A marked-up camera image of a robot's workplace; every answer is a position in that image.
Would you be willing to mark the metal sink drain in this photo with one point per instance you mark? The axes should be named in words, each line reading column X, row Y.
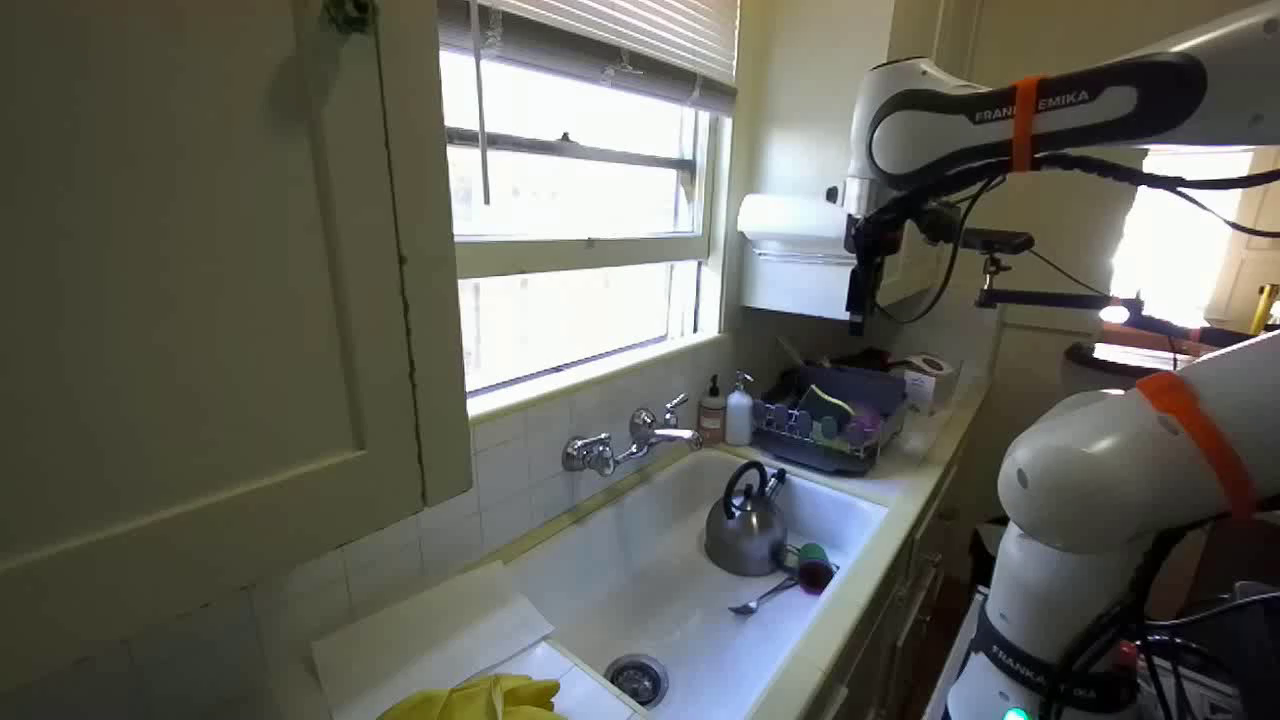
column 637, row 679

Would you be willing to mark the small yellow object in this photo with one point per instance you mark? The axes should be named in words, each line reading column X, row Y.
column 1264, row 307

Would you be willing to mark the cream wall cabinet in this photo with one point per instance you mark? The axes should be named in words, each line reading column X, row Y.
column 184, row 295

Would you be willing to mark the cream base cabinet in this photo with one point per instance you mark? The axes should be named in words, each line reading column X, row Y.
column 904, row 587

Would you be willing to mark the green cabinet knob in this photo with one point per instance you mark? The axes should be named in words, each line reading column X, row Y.
column 350, row 13

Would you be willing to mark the cream window blind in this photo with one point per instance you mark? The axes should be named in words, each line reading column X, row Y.
column 625, row 24

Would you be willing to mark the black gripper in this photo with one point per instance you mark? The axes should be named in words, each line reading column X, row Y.
column 881, row 240

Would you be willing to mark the soap bottle with orange label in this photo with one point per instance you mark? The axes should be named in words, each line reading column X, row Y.
column 715, row 412

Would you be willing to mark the black camera on stand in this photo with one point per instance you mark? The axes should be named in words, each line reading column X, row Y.
column 1003, row 240

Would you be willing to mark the green and purple scrubber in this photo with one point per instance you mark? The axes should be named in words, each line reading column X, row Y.
column 808, row 565

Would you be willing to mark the chrome wall faucet body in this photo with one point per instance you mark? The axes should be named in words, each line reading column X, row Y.
column 645, row 433

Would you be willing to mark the white porcelain sink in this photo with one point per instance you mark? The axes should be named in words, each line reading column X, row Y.
column 652, row 587

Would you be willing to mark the metal spoon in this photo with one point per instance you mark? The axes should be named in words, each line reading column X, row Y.
column 763, row 596

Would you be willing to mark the white plastic bottle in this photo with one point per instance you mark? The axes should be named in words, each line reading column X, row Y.
column 741, row 419

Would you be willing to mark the white box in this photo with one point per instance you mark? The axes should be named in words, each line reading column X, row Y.
column 930, row 383

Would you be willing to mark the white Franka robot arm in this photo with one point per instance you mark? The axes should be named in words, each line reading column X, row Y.
column 1092, row 483

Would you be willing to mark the purple dish rack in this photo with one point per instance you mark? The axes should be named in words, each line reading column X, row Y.
column 826, row 422

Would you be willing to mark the window with white frame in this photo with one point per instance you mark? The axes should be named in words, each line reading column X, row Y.
column 573, row 253

